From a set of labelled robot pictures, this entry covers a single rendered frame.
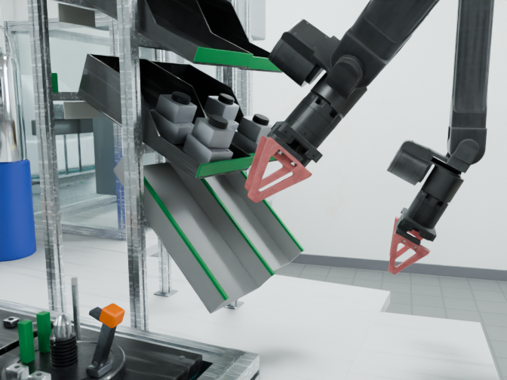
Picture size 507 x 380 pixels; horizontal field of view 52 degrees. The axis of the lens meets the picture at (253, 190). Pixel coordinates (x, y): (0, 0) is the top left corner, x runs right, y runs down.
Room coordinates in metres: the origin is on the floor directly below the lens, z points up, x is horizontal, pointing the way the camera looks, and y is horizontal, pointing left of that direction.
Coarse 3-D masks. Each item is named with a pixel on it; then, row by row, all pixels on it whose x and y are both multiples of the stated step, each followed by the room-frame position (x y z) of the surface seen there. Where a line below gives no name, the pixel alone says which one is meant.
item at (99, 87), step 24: (96, 72) 0.85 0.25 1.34; (144, 72) 0.96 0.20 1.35; (168, 72) 0.93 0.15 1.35; (96, 96) 0.85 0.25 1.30; (120, 96) 0.82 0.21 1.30; (144, 96) 0.96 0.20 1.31; (192, 96) 0.90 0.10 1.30; (120, 120) 0.82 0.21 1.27; (144, 120) 0.79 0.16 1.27; (192, 120) 0.90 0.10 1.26; (168, 144) 0.76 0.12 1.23; (192, 168) 0.74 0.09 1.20; (216, 168) 0.76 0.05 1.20; (240, 168) 0.82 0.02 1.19
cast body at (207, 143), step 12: (204, 120) 0.79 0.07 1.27; (216, 120) 0.77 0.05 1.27; (192, 132) 0.79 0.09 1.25; (204, 132) 0.77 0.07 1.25; (216, 132) 0.76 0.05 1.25; (228, 132) 0.78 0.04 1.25; (192, 144) 0.79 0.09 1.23; (204, 144) 0.77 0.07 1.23; (216, 144) 0.77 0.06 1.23; (228, 144) 0.79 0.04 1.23; (192, 156) 0.79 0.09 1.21; (204, 156) 0.77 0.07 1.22; (216, 156) 0.77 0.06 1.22; (228, 156) 0.78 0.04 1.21
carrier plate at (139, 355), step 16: (96, 336) 0.69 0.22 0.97; (16, 352) 0.64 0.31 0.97; (128, 352) 0.64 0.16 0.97; (144, 352) 0.64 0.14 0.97; (160, 352) 0.64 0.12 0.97; (176, 352) 0.64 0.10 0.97; (192, 352) 0.64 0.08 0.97; (0, 368) 0.60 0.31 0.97; (128, 368) 0.60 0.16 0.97; (144, 368) 0.60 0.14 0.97; (160, 368) 0.60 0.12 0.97; (176, 368) 0.60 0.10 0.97; (192, 368) 0.61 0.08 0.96
